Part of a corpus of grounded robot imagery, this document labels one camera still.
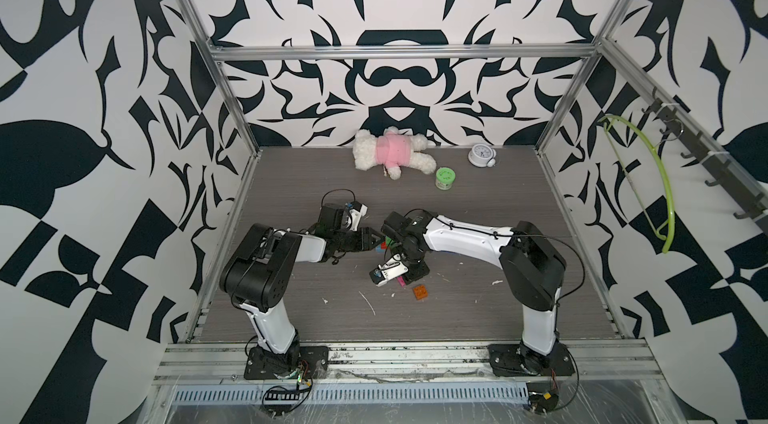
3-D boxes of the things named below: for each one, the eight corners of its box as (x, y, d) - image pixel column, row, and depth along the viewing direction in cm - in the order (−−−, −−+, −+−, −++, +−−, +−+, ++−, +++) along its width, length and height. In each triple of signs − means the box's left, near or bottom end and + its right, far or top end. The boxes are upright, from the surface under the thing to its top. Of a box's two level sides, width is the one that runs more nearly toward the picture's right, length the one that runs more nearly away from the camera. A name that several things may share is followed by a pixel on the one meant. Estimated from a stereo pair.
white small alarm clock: (470, 167, 115) (472, 162, 113) (466, 149, 121) (467, 144, 119) (496, 167, 115) (499, 162, 113) (491, 149, 121) (493, 144, 119)
